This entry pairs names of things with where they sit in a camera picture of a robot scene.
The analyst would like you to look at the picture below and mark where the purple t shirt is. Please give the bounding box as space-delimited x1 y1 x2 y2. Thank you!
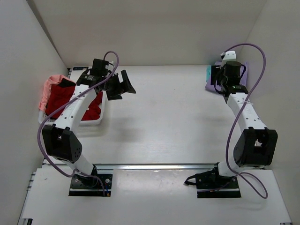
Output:
205 61 248 92

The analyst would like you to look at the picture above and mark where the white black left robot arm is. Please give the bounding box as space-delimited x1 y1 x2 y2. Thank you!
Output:
38 59 136 187

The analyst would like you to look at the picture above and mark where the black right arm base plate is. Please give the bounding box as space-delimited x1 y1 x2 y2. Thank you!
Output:
184 164 241 199

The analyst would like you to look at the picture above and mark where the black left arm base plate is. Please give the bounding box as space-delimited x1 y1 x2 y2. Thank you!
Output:
68 173 113 197

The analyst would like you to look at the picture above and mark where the red t shirt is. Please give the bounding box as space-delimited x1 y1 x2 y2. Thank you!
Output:
45 85 103 121

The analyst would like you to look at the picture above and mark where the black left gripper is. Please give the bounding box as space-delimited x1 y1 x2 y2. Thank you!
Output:
103 68 136 99

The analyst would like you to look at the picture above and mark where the white plastic laundry basket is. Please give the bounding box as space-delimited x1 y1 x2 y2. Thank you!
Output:
38 78 104 125

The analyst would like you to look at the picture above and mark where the folded teal t shirt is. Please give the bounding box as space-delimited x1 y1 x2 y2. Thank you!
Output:
206 65 211 83

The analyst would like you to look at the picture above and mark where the black garment in basket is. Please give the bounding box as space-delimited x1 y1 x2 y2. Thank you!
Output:
58 78 76 88

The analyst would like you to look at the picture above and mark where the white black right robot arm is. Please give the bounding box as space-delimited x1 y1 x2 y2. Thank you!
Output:
210 61 278 188

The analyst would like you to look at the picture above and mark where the pink t shirt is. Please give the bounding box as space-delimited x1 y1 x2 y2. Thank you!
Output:
38 74 72 112

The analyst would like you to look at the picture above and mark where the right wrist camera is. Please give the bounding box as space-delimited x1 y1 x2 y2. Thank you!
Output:
221 51 237 65

